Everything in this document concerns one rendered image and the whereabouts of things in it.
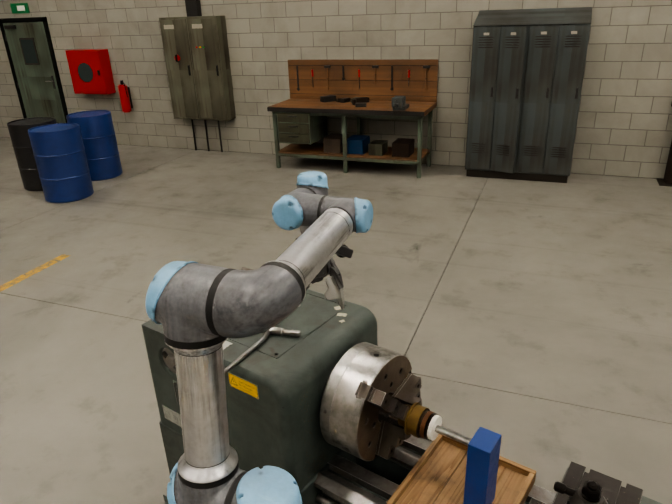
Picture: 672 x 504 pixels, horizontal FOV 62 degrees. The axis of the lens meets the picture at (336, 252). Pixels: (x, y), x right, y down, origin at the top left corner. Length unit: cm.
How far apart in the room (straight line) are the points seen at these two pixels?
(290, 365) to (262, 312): 64
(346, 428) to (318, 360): 20
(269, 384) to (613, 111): 685
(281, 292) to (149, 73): 921
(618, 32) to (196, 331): 718
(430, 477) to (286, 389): 52
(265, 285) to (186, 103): 852
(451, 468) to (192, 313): 107
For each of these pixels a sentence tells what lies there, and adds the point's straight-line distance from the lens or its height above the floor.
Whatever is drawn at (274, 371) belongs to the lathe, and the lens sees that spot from 153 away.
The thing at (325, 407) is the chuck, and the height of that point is 113.
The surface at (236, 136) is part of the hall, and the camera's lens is 932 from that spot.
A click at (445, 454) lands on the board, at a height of 88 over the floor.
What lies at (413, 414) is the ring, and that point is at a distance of 160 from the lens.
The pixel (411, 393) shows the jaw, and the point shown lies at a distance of 168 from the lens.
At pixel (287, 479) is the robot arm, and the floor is 132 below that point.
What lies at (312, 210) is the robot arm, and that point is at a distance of 124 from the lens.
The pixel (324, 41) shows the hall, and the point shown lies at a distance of 841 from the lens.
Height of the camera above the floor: 214
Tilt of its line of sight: 24 degrees down
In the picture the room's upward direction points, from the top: 2 degrees counter-clockwise
